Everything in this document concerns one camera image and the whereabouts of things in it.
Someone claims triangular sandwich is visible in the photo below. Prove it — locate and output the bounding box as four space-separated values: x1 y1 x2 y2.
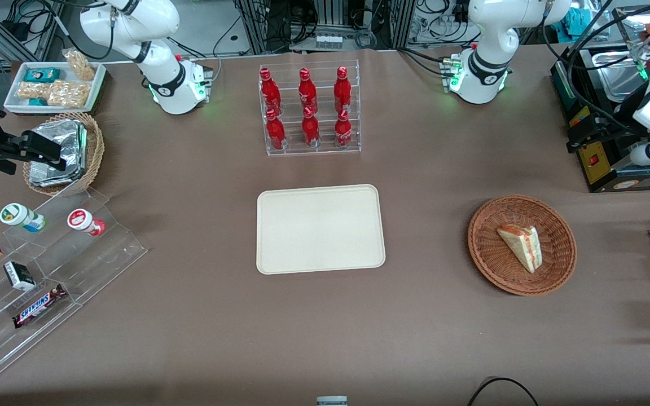
497 224 543 274

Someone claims small tan wicker basket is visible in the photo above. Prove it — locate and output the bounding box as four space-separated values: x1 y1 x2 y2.
23 112 105 197

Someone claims white rectangular snack tray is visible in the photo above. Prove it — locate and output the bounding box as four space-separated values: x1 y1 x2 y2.
3 61 107 114

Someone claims large brown wicker basket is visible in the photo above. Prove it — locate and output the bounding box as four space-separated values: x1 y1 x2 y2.
467 195 578 297

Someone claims beige plastic tray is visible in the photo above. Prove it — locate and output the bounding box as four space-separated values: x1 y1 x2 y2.
256 184 387 275

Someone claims silver foil packet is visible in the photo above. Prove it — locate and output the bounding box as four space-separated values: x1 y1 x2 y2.
28 162 80 188
30 119 88 173

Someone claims black food warmer appliance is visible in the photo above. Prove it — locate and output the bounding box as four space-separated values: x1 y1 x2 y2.
550 5 650 194

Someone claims clear cracker snack bag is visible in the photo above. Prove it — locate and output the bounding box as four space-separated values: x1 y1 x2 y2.
17 81 50 102

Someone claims green lid yogurt bottle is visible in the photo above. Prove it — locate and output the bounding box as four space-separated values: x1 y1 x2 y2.
0 202 46 233

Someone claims clear popcorn snack bag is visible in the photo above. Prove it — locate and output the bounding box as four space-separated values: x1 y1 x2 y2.
46 80 93 109

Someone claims red lid yogurt bottle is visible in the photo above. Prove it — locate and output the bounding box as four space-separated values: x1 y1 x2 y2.
67 208 107 237

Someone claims steel warmer pan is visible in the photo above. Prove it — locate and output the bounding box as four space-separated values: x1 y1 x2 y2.
591 50 650 103

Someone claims large teal snack packet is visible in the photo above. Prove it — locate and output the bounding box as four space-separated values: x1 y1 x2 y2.
24 67 62 84

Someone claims clear peanut bag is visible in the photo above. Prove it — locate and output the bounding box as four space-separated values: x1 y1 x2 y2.
62 47 96 81

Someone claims clear acrylic stepped shelf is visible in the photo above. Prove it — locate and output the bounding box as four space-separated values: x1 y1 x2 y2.
0 186 148 384

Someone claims small black white carton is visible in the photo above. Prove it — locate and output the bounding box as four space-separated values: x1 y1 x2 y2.
3 261 37 292

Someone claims Snickers chocolate bar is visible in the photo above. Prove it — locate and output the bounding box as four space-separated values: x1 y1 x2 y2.
11 283 68 329

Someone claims red cola bottle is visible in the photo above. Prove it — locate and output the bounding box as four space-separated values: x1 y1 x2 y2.
301 105 321 149
298 67 319 113
334 108 353 149
260 67 282 114
333 65 353 113
265 108 287 151

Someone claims clear acrylic bottle rack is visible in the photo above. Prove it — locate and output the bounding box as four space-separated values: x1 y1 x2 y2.
258 59 362 158

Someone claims white power strip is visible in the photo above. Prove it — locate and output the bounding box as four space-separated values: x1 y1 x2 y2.
314 33 344 51

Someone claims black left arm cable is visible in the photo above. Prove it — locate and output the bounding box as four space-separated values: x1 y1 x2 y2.
541 0 650 134

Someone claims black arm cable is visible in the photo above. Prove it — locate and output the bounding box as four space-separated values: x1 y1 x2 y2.
541 0 650 134
47 0 118 61

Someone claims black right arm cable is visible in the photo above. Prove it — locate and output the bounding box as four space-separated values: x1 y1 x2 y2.
47 0 118 61

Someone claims black looped floor cable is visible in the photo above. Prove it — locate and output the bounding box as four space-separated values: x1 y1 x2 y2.
467 376 539 406

